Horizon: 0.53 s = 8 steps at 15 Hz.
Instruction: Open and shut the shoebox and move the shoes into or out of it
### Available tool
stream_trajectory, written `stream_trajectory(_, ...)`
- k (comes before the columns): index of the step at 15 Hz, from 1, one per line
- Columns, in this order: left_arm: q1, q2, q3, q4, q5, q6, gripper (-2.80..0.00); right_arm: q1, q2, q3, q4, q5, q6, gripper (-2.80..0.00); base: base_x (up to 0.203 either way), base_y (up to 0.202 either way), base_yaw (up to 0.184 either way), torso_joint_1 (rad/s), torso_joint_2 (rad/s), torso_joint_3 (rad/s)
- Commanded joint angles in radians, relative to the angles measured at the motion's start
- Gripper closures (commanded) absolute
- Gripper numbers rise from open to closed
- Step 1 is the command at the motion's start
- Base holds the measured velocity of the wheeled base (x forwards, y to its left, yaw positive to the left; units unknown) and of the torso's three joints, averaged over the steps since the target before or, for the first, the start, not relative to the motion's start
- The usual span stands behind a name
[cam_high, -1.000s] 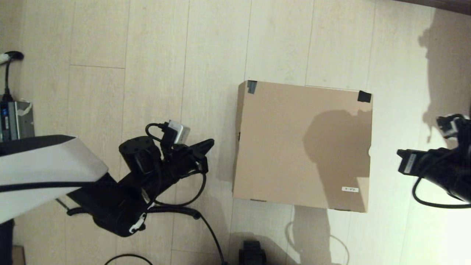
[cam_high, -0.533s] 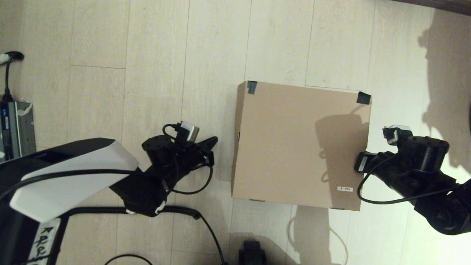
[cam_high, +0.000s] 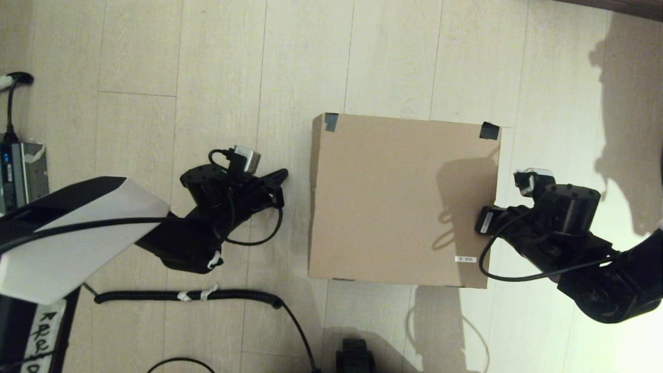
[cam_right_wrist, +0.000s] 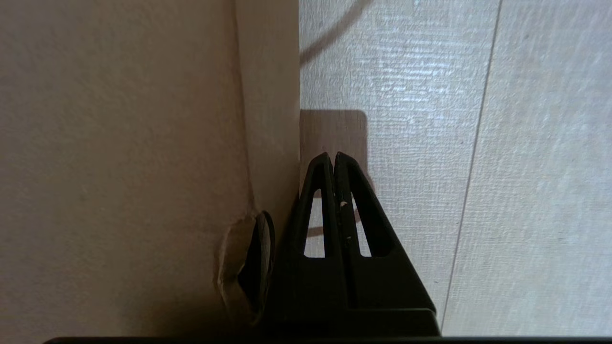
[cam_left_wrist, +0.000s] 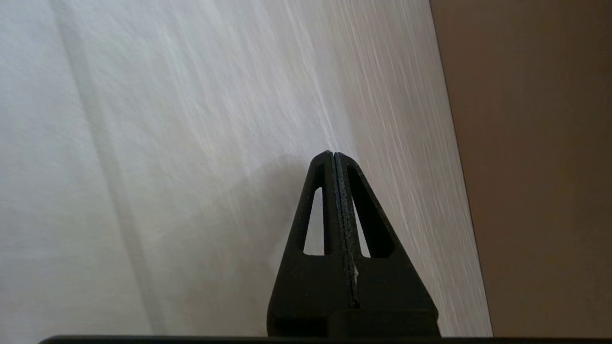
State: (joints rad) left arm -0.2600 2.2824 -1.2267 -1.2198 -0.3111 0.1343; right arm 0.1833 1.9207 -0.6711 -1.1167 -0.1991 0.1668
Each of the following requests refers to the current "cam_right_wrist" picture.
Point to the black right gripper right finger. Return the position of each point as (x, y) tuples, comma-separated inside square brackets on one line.
[(392, 296)]

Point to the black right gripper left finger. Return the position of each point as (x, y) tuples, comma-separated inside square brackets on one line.
[(296, 296)]

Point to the brown cardboard shoe box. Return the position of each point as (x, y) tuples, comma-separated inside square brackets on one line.
[(119, 143)]

